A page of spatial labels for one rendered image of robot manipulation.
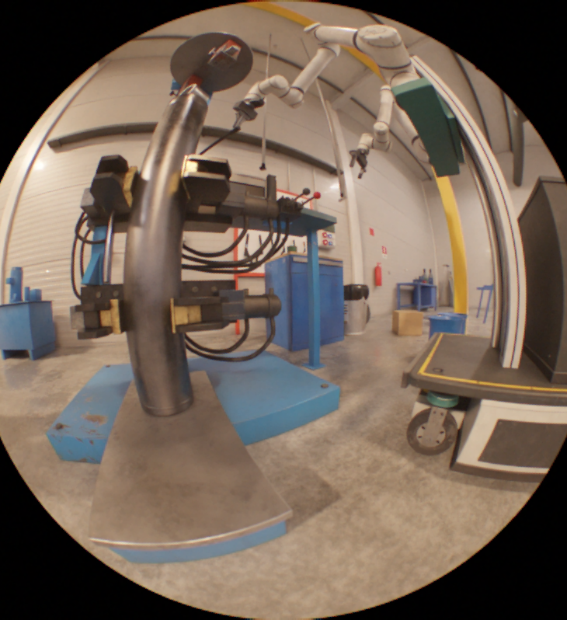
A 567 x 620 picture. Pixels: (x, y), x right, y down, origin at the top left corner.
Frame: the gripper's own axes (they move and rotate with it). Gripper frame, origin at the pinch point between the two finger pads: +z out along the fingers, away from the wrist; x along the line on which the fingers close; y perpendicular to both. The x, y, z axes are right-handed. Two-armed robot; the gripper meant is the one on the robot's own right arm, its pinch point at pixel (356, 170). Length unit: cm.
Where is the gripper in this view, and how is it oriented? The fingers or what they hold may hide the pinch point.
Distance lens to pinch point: 139.7
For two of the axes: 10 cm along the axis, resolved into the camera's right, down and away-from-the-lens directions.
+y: 6.6, 4.3, -6.2
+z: -3.5, 9.0, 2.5
